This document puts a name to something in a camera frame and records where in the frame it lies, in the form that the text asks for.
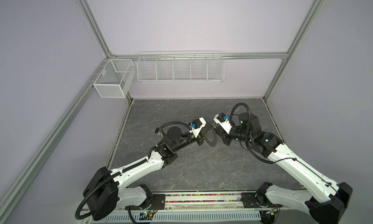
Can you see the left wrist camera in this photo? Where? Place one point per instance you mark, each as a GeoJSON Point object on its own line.
{"type": "Point", "coordinates": [196, 126]}

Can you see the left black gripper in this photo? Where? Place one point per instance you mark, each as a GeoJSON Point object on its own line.
{"type": "Point", "coordinates": [200, 137]}

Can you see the aluminium frame profiles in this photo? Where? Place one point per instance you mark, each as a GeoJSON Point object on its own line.
{"type": "Point", "coordinates": [22, 184]}

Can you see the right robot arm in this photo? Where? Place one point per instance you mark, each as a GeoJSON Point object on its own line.
{"type": "Point", "coordinates": [324, 199]}

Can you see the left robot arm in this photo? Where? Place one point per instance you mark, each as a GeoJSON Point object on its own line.
{"type": "Point", "coordinates": [158, 157]}

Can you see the key with black tag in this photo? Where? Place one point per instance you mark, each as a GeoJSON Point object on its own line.
{"type": "Point", "coordinates": [157, 131]}

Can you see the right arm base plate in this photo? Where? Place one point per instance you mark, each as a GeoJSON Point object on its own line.
{"type": "Point", "coordinates": [250, 199]}

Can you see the long white wire basket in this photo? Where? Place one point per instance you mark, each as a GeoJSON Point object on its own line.
{"type": "Point", "coordinates": [180, 66]}

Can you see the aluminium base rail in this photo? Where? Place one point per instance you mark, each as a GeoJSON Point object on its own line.
{"type": "Point", "coordinates": [204, 200]}

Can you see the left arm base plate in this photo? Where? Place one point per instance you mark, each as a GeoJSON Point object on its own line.
{"type": "Point", "coordinates": [157, 201]}

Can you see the metal ring disc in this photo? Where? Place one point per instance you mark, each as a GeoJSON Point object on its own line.
{"type": "Point", "coordinates": [211, 137]}

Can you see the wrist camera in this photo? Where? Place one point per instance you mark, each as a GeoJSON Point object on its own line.
{"type": "Point", "coordinates": [223, 121]}
{"type": "Point", "coordinates": [196, 126]}

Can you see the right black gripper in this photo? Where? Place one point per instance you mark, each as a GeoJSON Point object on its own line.
{"type": "Point", "coordinates": [223, 134]}

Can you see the white slotted cable duct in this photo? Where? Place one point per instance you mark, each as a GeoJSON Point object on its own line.
{"type": "Point", "coordinates": [182, 217]}

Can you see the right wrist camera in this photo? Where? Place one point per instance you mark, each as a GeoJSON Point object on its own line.
{"type": "Point", "coordinates": [223, 121]}

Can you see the white mesh box basket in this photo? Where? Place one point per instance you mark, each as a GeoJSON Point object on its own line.
{"type": "Point", "coordinates": [115, 78]}

